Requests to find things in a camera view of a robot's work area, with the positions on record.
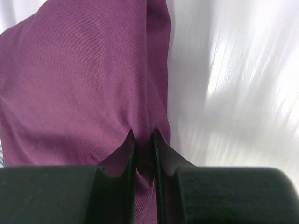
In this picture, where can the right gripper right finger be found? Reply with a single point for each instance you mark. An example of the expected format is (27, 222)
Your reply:
(187, 194)

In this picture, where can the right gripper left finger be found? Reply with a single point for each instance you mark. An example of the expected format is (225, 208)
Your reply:
(101, 194)

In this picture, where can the purple cloth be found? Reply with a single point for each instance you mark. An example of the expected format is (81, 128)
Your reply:
(77, 76)

